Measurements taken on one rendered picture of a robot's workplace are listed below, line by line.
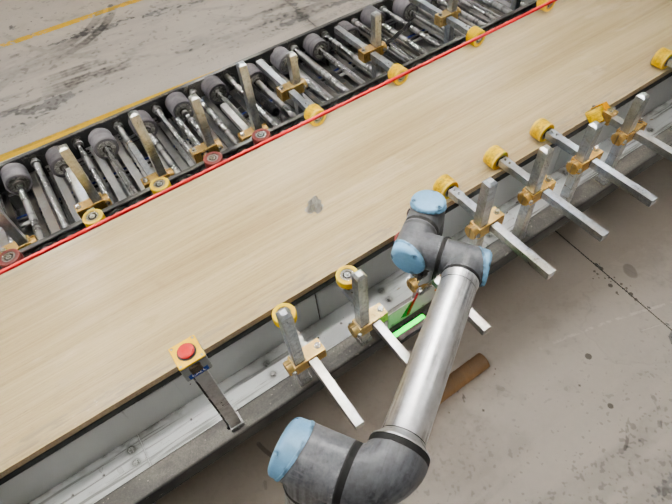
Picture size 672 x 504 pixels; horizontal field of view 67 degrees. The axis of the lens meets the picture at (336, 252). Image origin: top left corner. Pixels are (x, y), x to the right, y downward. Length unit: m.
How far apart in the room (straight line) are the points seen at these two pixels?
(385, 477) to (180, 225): 1.35
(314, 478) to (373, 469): 0.10
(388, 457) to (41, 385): 1.22
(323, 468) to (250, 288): 0.94
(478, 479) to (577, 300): 1.06
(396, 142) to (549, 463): 1.50
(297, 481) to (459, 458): 1.54
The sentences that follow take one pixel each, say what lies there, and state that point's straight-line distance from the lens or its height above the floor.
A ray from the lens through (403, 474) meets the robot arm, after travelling 0.94.
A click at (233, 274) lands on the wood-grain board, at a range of 1.80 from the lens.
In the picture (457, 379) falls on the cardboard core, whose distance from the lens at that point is 2.47.
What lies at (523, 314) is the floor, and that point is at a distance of 2.78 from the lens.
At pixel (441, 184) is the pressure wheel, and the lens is 1.90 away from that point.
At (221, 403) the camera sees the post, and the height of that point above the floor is 0.91.
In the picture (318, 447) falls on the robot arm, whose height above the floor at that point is 1.43.
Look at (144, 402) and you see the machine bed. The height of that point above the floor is 0.78.
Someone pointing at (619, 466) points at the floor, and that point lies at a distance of 2.60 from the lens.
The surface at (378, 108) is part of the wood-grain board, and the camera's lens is 2.34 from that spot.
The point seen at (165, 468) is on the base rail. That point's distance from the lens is 1.80.
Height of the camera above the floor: 2.33
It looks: 53 degrees down
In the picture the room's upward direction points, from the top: 7 degrees counter-clockwise
